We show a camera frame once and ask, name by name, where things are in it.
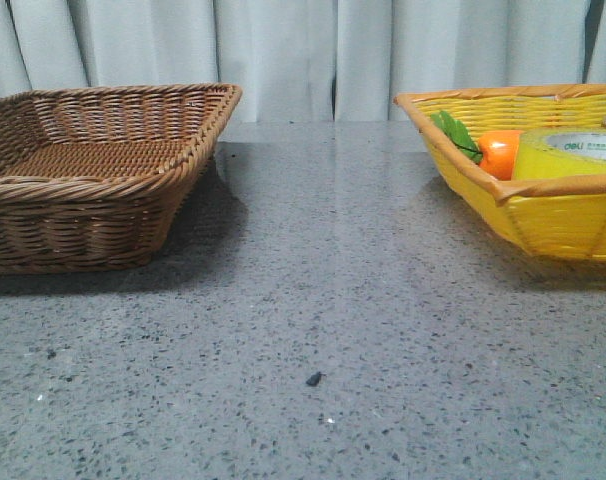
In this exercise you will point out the yellow tape roll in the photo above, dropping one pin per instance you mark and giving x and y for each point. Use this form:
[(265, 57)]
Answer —
[(548, 153)]

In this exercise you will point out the brown wicker basket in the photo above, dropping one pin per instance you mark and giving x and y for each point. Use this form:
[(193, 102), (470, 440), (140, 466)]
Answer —
[(91, 178)]

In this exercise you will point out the orange toy carrot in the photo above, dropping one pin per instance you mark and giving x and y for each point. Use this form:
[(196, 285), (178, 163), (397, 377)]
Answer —
[(494, 151)]

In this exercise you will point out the small black debris chip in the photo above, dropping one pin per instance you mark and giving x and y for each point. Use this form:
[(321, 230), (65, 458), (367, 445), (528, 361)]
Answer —
[(314, 379)]

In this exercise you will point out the white curtain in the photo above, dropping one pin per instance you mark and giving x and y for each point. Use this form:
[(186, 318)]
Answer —
[(303, 60)]

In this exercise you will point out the yellow woven basket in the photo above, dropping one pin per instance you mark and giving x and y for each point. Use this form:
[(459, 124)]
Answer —
[(558, 217)]

